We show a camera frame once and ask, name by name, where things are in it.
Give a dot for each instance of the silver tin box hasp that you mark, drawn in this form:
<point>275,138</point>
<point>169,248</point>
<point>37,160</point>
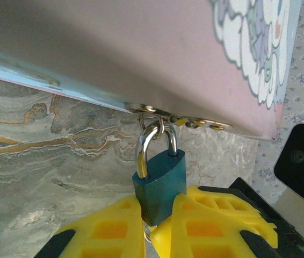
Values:
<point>195,122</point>

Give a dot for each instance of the pastel cartoon tin box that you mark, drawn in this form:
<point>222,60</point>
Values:
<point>141,53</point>

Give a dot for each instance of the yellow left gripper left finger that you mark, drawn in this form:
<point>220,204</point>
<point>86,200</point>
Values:
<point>106,231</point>

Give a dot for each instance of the teal padlock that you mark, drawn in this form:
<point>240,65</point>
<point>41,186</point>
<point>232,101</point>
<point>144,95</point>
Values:
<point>162,182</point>

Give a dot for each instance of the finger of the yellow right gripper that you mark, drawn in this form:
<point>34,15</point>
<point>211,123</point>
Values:
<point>221,199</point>

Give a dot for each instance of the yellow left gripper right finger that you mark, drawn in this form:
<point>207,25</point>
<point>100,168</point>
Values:
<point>200,233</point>

